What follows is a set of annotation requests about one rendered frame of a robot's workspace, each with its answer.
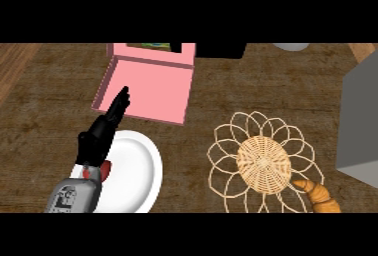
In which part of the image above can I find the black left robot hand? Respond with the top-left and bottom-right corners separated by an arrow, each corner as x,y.
74,85 -> 133,168

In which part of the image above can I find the pink tiered shelf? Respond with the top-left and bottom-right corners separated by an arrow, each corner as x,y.
91,43 -> 198,126

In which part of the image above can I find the wicker flower placemat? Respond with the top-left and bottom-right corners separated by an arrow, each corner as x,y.
206,110 -> 327,214

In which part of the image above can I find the orange sweet potato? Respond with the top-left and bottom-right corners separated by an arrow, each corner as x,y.
291,179 -> 343,214

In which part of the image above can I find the red vegetable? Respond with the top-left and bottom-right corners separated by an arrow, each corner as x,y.
82,159 -> 114,183

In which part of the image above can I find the white plate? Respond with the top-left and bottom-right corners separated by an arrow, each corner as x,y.
68,129 -> 164,214

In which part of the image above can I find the green patterned item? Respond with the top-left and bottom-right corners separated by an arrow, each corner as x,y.
141,43 -> 172,50

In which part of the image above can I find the pale grey round object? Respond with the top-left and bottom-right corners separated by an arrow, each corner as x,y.
272,43 -> 312,52

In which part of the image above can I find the grey appliance block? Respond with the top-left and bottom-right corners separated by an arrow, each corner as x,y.
336,58 -> 378,189

